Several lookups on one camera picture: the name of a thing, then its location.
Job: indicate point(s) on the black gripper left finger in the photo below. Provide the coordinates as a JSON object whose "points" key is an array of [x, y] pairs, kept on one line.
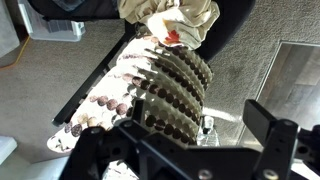
{"points": [[139, 111]]}

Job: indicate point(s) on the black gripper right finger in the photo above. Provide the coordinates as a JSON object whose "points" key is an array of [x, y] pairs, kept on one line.
{"points": [[258, 120]]}

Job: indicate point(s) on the peach shirt with red print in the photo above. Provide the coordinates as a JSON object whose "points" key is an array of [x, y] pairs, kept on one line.
{"points": [[190, 18]]}

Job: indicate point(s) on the clear plastic water bottle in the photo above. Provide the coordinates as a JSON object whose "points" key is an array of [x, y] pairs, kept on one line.
{"points": [[208, 131]]}

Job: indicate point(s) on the clear plastic storage bin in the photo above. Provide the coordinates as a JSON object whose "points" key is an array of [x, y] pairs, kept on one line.
{"points": [[50, 31]]}

